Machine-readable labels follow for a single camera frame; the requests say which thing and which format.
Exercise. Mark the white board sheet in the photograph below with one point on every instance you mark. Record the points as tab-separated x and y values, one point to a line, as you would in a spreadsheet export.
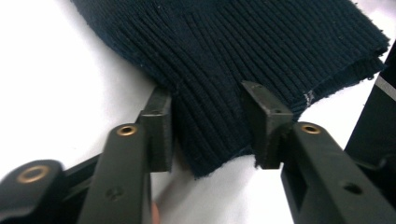
46	77

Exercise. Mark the black knitted vest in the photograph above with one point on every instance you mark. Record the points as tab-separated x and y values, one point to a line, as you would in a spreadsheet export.
218	46

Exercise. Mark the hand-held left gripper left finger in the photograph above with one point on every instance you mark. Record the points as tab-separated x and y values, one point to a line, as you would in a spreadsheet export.
124	174

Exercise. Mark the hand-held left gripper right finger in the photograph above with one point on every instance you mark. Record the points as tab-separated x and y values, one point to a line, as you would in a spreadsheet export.
323	174

